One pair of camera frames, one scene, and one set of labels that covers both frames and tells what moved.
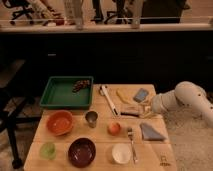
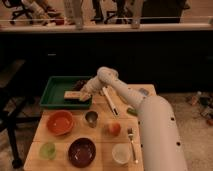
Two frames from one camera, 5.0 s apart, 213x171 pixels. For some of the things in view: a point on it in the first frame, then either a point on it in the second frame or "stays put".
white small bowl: x=121 y=153 stays put
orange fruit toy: x=114 y=129 stays put
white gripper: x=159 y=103 to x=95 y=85
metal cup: x=91 y=117 stays put
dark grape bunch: x=80 y=84 stays put
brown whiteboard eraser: x=131 y=110 to x=69 y=94
